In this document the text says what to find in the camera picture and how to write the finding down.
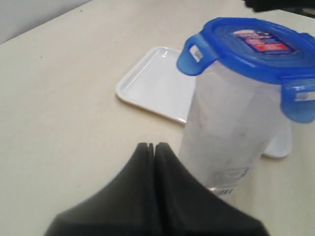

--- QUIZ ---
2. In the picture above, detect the blue plastic lid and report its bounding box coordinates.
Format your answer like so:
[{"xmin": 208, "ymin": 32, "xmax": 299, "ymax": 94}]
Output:
[{"xmin": 177, "ymin": 17, "xmax": 315, "ymax": 123}]

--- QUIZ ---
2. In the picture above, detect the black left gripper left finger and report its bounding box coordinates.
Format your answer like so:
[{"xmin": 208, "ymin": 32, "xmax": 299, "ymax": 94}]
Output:
[{"xmin": 45, "ymin": 143, "xmax": 154, "ymax": 236}]

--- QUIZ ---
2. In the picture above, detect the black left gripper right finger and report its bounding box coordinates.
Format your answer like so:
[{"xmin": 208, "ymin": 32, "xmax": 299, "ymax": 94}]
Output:
[{"xmin": 154, "ymin": 143, "xmax": 269, "ymax": 236}]

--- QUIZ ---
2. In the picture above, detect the white plastic tray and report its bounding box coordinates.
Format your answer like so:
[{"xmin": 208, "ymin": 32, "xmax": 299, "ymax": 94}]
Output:
[{"xmin": 116, "ymin": 47, "xmax": 292, "ymax": 158}]

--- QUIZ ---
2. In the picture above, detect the clear plastic jar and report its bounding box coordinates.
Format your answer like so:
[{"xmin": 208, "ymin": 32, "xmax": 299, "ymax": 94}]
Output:
[{"xmin": 178, "ymin": 62, "xmax": 287, "ymax": 199}]

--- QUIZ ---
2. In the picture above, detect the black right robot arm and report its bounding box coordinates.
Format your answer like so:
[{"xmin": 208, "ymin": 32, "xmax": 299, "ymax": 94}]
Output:
[{"xmin": 245, "ymin": 0, "xmax": 315, "ymax": 18}]

